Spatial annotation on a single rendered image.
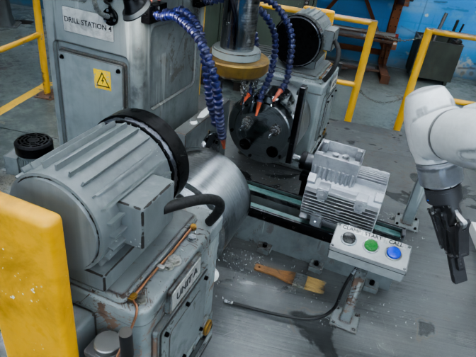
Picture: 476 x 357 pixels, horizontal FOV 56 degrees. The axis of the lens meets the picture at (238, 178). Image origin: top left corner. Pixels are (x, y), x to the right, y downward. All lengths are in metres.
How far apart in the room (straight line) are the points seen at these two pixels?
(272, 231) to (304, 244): 0.10
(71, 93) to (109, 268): 0.72
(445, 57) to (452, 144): 5.24
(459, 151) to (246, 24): 0.59
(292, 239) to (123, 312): 0.72
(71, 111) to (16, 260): 0.77
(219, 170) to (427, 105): 0.46
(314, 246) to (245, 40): 0.60
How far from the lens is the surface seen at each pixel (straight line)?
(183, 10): 1.12
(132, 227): 0.65
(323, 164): 1.20
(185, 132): 1.20
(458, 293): 1.47
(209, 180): 0.99
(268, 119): 1.48
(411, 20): 6.42
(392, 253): 1.04
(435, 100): 0.97
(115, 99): 1.24
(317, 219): 1.23
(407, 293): 1.38
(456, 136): 0.86
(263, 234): 1.35
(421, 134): 0.96
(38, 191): 0.65
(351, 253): 1.03
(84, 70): 1.27
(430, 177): 1.01
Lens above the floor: 1.69
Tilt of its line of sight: 32 degrees down
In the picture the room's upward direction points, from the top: 7 degrees clockwise
